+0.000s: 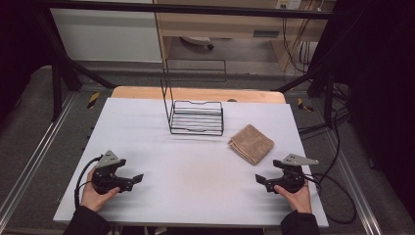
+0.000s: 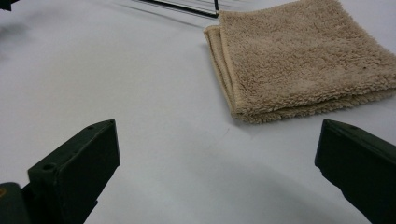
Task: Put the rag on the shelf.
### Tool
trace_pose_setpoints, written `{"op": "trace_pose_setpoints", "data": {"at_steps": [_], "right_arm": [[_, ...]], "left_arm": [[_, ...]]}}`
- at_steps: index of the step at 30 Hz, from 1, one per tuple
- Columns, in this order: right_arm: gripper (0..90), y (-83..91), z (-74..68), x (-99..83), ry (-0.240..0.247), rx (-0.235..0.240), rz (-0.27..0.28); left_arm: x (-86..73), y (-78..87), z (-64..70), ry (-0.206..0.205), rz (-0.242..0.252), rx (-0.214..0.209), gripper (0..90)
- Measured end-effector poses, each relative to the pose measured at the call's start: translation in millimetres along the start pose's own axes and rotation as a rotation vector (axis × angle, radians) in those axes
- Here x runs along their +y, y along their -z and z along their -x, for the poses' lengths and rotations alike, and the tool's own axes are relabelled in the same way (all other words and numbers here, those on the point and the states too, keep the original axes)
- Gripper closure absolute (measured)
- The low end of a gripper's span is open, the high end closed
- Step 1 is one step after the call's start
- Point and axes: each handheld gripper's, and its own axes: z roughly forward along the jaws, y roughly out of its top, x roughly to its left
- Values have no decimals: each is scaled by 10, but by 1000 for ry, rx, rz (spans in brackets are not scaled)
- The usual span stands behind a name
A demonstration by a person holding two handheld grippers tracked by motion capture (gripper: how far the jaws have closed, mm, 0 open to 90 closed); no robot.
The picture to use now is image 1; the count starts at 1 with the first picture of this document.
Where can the white power strip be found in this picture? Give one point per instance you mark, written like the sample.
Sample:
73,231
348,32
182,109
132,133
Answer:
288,4

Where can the black metal frame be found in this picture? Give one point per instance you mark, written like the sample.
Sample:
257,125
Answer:
195,9

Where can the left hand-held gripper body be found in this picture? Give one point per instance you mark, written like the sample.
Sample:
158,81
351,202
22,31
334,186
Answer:
104,179

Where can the wooden table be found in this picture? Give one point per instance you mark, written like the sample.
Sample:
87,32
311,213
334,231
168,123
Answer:
195,94

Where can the white table cover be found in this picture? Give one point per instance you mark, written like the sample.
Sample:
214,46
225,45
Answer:
182,169

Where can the person's left hand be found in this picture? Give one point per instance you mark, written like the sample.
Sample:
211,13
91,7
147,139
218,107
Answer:
94,199

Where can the person's right hand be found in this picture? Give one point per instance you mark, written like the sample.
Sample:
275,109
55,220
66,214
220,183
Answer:
300,200

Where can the white cabinet panel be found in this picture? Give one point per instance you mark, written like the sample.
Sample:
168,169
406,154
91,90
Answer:
107,36

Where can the aluminium floor rail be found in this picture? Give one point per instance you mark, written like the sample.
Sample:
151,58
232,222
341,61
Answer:
352,182
32,156

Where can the folded brown towel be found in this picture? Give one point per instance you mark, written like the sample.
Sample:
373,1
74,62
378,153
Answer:
252,144

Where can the light wooden desk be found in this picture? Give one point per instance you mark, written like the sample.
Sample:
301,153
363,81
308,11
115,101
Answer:
228,24

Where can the yellow black floor tape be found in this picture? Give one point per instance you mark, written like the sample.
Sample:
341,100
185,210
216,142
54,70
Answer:
304,105
93,100

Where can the office chair base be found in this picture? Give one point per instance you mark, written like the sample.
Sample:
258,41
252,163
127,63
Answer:
199,41

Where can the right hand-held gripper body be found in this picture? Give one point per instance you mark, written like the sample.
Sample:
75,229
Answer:
292,179

